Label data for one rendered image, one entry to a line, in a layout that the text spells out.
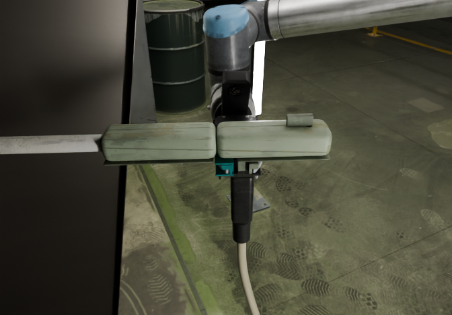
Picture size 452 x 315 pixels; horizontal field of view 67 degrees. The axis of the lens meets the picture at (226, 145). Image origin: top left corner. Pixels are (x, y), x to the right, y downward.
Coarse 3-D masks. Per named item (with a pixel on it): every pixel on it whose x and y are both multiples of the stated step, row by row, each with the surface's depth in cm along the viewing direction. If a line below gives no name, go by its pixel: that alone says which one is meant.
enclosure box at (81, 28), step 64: (0, 0) 46; (64, 0) 49; (128, 0) 52; (0, 64) 49; (64, 64) 53; (128, 64) 57; (0, 128) 53; (64, 128) 57; (0, 192) 58; (64, 192) 63; (0, 256) 64; (64, 256) 70
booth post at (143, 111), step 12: (144, 24) 209; (144, 36) 212; (144, 48) 216; (144, 60) 219; (144, 72) 223; (144, 84) 227; (132, 96) 228; (144, 96) 231; (132, 108) 232; (144, 108) 236; (132, 120) 236; (144, 120) 240; (156, 120) 244
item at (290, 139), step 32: (128, 128) 47; (160, 128) 47; (192, 128) 46; (224, 128) 46; (256, 128) 46; (288, 128) 46; (320, 128) 46; (128, 160) 47; (160, 160) 47; (192, 160) 47; (256, 160) 47; (288, 160) 47
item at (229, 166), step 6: (216, 156) 48; (216, 162) 47; (222, 162) 47; (228, 162) 47; (216, 168) 49; (222, 168) 47; (228, 168) 47; (216, 174) 48; (222, 174) 48; (228, 174) 48
